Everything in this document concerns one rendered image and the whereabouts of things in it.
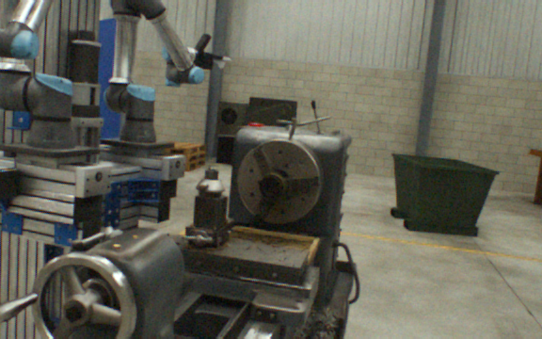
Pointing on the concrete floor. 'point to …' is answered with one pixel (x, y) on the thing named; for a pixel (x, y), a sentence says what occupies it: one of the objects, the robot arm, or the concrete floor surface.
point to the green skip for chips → (439, 194)
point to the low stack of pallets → (189, 153)
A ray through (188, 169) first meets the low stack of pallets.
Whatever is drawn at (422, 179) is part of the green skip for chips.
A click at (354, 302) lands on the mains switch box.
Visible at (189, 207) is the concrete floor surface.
